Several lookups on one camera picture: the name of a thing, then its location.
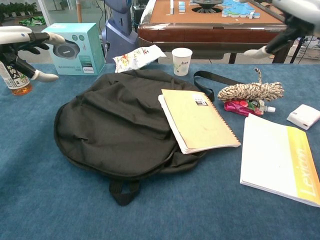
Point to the brown mahjong table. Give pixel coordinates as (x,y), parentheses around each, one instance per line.
(212,32)

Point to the floral snack packet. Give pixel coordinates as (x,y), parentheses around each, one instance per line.
(135,60)

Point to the green potted plants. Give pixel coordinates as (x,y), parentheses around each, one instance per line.
(17,8)

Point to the white yellow Lexicon book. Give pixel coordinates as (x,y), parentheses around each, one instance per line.
(270,155)

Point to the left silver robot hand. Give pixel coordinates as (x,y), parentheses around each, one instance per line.
(12,37)

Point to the white paper cup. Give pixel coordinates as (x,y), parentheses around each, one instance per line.
(182,62)

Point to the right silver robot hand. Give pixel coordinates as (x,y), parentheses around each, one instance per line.
(302,17)

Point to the blue mahjong tile heap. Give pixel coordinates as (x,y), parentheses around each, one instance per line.
(237,8)

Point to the black tripod stand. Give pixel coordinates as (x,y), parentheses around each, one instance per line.
(297,51)

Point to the blue grey machine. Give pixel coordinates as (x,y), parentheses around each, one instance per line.
(120,22)

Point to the blue table mat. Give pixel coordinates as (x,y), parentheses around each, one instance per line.
(50,187)

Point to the white plastic basket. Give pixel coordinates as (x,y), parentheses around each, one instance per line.
(310,52)

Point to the brown tea bottle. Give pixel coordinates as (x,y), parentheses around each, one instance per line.
(15,83)

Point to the black fabric backpack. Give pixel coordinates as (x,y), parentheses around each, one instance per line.
(112,125)

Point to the teal speaker box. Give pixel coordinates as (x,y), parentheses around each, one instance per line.
(87,60)

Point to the small white box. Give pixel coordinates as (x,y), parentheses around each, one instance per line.
(302,116)

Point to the pink juice pouch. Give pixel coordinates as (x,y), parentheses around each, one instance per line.
(237,107)

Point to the green cloth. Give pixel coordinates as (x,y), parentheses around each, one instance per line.
(32,21)

